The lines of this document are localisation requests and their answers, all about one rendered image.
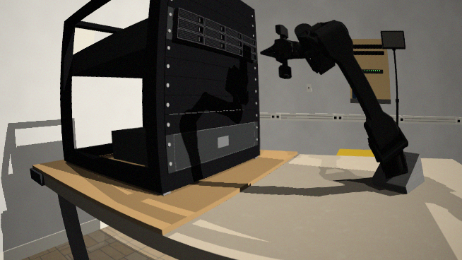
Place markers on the light brown wooden board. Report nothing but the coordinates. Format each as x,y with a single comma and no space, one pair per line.
162,214

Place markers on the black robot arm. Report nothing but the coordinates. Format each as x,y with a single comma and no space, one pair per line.
336,46

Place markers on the black server rack frame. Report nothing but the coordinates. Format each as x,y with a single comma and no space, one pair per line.
177,78

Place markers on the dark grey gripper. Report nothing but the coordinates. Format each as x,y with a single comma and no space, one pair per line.
284,69

